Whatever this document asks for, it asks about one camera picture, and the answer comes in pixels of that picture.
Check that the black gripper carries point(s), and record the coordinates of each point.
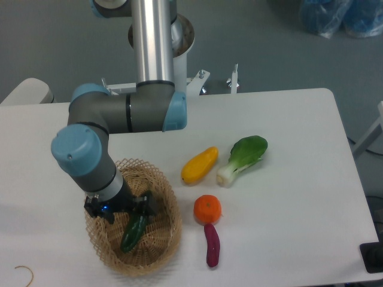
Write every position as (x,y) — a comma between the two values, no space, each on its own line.
(118,197)

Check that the dark green cucumber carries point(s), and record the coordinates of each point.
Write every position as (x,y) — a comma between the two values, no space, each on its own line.
(133,231)

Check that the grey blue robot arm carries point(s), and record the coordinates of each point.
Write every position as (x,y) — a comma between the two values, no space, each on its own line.
(81,148)

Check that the woven wicker basket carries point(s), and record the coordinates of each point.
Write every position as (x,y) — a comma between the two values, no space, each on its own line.
(162,235)

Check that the yellow mango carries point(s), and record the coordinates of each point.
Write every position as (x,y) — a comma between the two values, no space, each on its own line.
(199,166)

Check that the orange tangerine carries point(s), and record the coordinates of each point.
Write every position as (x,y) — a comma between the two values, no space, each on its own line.
(207,209)

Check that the purple sweet potato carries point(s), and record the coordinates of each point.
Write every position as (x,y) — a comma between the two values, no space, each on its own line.
(213,245)

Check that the green bok choy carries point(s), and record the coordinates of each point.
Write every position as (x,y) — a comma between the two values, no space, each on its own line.
(245,153)

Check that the white chair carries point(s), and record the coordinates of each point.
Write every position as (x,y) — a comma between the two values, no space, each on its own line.
(31,91)

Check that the black device at edge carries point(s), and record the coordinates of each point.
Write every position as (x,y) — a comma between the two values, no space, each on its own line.
(372,256)

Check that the blue plastic bag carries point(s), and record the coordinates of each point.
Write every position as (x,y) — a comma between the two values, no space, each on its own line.
(360,19)

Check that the white frame at right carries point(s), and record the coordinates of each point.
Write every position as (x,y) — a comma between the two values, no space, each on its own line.
(370,135)

